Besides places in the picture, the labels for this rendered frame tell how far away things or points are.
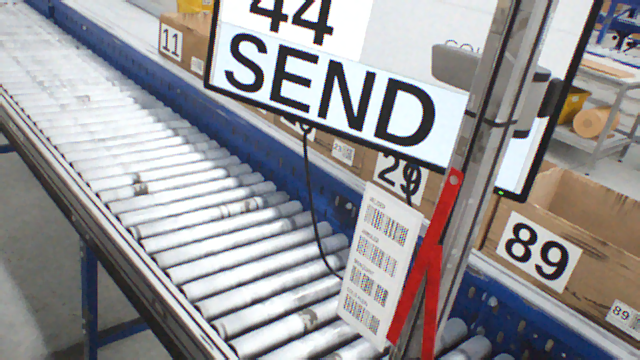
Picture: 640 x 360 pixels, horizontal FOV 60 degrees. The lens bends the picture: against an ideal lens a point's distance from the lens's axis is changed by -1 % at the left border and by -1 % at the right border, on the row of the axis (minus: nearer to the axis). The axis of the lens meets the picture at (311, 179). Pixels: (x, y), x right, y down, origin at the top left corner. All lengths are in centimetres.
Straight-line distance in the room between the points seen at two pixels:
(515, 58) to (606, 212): 99
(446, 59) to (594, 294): 69
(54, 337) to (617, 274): 181
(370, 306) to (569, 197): 90
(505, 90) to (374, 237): 24
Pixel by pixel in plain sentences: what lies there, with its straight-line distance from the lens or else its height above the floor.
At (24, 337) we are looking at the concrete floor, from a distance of 227.
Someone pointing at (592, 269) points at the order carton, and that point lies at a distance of 121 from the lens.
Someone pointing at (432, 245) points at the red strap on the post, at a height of 122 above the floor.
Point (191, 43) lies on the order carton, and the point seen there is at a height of 100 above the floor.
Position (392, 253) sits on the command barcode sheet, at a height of 118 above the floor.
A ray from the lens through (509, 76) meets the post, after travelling 53.
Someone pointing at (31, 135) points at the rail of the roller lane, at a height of 74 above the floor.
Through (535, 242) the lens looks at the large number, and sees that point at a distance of 125.
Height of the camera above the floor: 152
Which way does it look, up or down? 26 degrees down
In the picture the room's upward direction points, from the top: 11 degrees clockwise
